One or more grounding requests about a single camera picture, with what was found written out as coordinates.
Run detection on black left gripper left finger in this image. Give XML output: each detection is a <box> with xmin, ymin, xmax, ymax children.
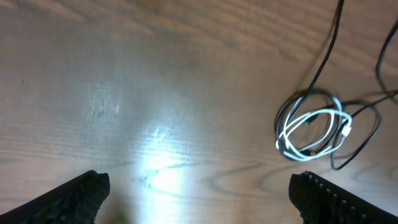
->
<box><xmin>1</xmin><ymin>170</ymin><xmax>110</xmax><ymax>224</ymax></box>

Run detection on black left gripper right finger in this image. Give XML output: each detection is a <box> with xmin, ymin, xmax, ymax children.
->
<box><xmin>289</xmin><ymin>171</ymin><xmax>397</xmax><ymax>224</ymax></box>

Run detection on white cable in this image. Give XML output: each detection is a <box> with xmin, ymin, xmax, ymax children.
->
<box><xmin>275</xmin><ymin>95</ymin><xmax>353</xmax><ymax>162</ymax></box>

